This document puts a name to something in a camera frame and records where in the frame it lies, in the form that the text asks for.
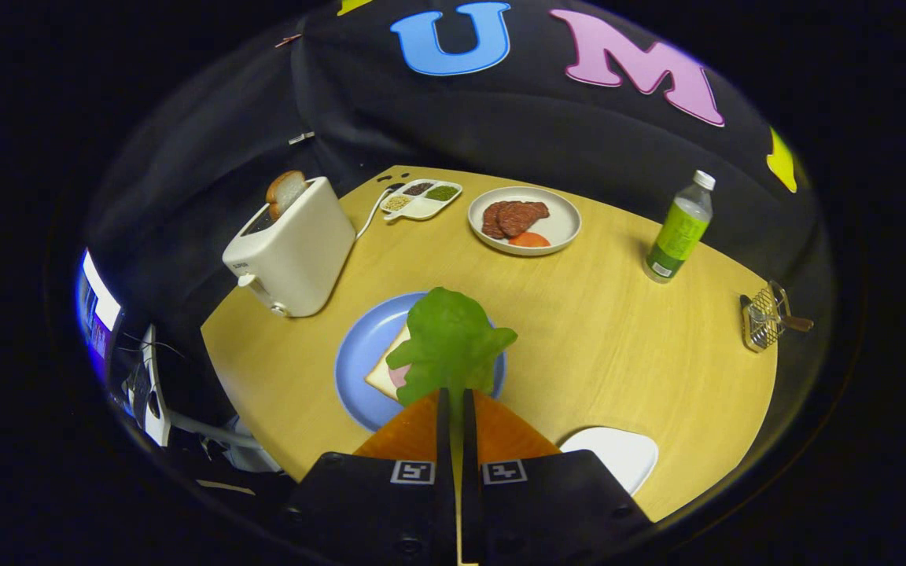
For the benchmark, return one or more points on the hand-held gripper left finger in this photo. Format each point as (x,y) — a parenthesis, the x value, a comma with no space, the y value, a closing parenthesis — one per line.
(443,440)

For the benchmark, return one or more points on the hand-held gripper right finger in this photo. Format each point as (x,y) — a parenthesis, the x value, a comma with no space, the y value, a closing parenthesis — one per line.
(469,440)

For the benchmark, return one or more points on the green lettuce leaf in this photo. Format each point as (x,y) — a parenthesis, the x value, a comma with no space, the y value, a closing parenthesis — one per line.
(449,346)

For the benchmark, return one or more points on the toasted bread slice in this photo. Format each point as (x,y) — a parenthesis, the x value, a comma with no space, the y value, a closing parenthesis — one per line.
(286,191)

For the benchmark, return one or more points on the pink ham slice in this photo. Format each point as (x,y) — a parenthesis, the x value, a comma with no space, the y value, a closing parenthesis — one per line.
(399,376)

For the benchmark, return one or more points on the white bread slice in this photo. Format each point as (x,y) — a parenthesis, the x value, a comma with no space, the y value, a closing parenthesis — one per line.
(382,373)

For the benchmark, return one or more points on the blue plate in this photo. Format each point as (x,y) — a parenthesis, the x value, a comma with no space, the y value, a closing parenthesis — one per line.
(362,362)

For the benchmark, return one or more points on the white leaf-shaped plate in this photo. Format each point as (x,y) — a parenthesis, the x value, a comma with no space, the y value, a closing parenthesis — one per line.
(614,456)

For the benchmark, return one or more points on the red tomato slice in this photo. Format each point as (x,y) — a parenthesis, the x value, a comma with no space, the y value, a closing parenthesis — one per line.
(530,240)

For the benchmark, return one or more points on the brown meat slice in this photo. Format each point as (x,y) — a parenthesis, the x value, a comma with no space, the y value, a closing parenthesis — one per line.
(524,218)
(492,222)

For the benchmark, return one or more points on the white divided seasoning tray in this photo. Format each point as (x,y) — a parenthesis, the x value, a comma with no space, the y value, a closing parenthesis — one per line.
(425,208)

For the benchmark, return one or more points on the round white plate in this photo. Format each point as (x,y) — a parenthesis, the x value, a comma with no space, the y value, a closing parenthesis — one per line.
(559,224)

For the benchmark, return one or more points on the white toaster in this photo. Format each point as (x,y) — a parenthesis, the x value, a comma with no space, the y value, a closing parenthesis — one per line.
(303,251)

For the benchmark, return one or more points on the white device stand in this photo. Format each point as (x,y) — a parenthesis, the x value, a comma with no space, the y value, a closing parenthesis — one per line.
(156,417)

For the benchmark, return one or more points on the green label plastic bottle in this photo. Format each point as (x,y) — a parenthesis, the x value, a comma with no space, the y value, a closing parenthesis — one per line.
(677,236)

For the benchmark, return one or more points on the small white tag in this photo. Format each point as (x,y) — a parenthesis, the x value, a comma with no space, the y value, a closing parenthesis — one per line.
(302,137)

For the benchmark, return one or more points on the lit monitor screen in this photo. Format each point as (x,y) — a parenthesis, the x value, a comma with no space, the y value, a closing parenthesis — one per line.
(95,322)

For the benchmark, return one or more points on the orange cloth clip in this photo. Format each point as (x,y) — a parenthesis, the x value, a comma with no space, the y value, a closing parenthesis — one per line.
(288,40)

